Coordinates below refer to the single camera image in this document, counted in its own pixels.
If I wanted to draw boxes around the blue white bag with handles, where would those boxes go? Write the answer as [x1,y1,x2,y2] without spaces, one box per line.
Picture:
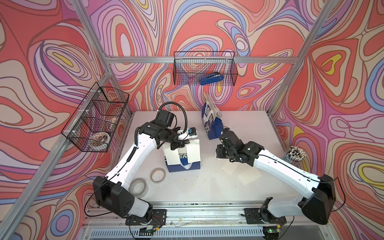
[162,140,201,173]

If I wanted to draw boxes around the blue white paper bag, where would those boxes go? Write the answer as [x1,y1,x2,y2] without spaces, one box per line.
[202,94,224,140]

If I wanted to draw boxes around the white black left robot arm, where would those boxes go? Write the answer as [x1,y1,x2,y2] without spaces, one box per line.
[93,109,197,224]

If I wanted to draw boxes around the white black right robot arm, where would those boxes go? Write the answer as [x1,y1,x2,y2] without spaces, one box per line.
[216,128,336,225]

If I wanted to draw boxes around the beige tape roll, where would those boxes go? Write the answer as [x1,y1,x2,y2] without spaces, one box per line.
[150,168,166,184]

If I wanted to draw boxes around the clear tape roll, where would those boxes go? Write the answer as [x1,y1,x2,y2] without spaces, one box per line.
[129,178,149,198]

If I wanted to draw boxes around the metallic cup of pencils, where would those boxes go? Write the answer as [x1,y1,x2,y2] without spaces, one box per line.
[283,146,307,165]

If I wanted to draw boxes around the blue stapler in basket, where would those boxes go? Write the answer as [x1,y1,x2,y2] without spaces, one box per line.
[200,72,224,86]

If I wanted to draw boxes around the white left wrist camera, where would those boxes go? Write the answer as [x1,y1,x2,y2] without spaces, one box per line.
[177,127,198,141]

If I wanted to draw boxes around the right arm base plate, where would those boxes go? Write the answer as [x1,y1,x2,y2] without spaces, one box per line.
[241,208,287,226]

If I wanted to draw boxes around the black wire basket back wall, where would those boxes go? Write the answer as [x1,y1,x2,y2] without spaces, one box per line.
[173,50,238,86]

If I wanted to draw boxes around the black wire basket wall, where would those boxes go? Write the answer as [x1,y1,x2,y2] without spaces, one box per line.
[173,50,238,86]
[61,83,130,153]

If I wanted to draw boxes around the black wire basket left wall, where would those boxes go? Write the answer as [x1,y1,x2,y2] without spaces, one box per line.
[61,83,130,153]

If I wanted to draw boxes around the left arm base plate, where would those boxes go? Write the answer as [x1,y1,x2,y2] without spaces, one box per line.
[125,209,167,226]

